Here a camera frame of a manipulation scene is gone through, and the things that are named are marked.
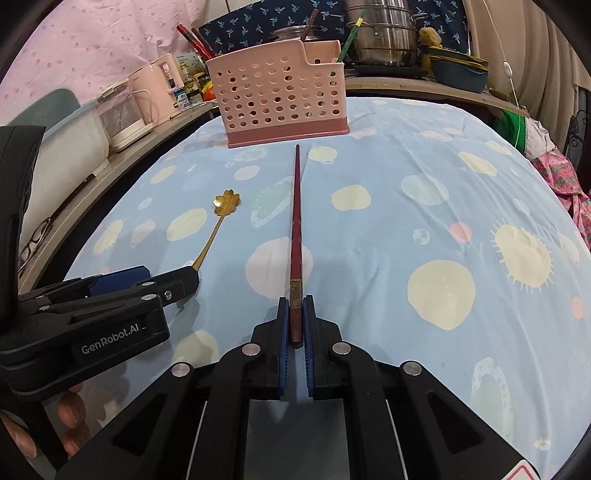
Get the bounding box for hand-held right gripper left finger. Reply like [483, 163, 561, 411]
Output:
[55, 296, 291, 480]

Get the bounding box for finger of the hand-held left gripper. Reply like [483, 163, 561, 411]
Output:
[17, 265, 154, 305]
[44, 266, 202, 319]

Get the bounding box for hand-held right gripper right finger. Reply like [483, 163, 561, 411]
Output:
[302, 296, 542, 480]

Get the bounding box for gold flower spoon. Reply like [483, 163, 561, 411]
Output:
[190, 189, 243, 273]

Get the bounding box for twisted dark red chopstick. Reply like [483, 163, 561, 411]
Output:
[288, 144, 306, 349]

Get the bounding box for pink perforated utensil basket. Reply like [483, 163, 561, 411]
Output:
[205, 39, 351, 149]

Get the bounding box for green chopstick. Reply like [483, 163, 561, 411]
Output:
[336, 10, 366, 64]

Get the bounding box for person's left hand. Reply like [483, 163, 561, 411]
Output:
[0, 381, 93, 457]

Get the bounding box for black eyeglasses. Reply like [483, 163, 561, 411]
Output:
[17, 216, 54, 278]

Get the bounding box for white box with grey lid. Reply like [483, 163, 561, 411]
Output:
[0, 89, 112, 232]

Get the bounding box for white clear blender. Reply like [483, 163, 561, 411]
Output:
[98, 84, 155, 154]

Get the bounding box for pink electric kettle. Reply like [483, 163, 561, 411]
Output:
[126, 52, 184, 126]

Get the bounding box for pink dotted hanging cloth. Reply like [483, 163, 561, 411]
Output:
[0, 0, 211, 127]

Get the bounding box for navy floral cloth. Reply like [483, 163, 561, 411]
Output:
[198, 0, 468, 52]

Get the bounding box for steel rice cooker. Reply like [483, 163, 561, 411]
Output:
[270, 25, 326, 43]

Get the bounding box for black induction cooker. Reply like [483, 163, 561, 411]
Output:
[352, 64, 431, 78]

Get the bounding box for pink pineapple printed cloth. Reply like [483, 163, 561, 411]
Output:
[530, 148, 591, 264]

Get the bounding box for green bag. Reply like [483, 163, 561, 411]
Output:
[499, 107, 528, 154]

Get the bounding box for steel steamer pot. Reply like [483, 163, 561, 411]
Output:
[342, 0, 429, 68]

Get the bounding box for blue basin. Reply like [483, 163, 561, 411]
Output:
[431, 60, 489, 94]

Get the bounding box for yellow rimmed basin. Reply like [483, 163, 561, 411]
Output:
[429, 52, 490, 71]

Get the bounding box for beige curtain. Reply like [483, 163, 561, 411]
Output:
[462, 0, 591, 153]

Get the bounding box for white cord with switch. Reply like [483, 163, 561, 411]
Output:
[482, 0, 529, 153]

